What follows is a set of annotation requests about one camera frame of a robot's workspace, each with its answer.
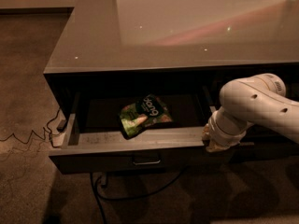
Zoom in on grey drawer cabinet counter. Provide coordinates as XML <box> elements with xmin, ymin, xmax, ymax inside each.
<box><xmin>42</xmin><ymin>0</ymin><xmax>299</xmax><ymax>170</ymax></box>

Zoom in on green snack bag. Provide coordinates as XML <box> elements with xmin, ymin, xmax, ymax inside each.
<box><xmin>119</xmin><ymin>94</ymin><xmax>174</xmax><ymax>139</ymax></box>

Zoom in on thick black floor cable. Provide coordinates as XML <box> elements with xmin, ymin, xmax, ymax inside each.
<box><xmin>89</xmin><ymin>168</ymin><xmax>186</xmax><ymax>224</ymax></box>

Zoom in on grey drawer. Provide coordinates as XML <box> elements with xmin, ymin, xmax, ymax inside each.
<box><xmin>230</xmin><ymin>134</ymin><xmax>299</xmax><ymax>163</ymax></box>
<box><xmin>50</xmin><ymin>94</ymin><xmax>235</xmax><ymax>174</ymax></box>

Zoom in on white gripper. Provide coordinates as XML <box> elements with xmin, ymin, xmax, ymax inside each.
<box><xmin>202</xmin><ymin>109</ymin><xmax>249</xmax><ymax>153</ymax></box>

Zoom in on black power adapter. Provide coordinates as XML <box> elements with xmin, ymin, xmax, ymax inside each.
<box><xmin>56</xmin><ymin>119</ymin><xmax>66</xmax><ymax>132</ymax></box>

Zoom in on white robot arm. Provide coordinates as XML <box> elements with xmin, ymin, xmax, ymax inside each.
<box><xmin>202</xmin><ymin>73</ymin><xmax>299</xmax><ymax>153</ymax></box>

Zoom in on thin zigzag floor cable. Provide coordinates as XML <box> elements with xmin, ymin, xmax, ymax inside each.
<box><xmin>0</xmin><ymin>109</ymin><xmax>68</xmax><ymax>147</ymax></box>

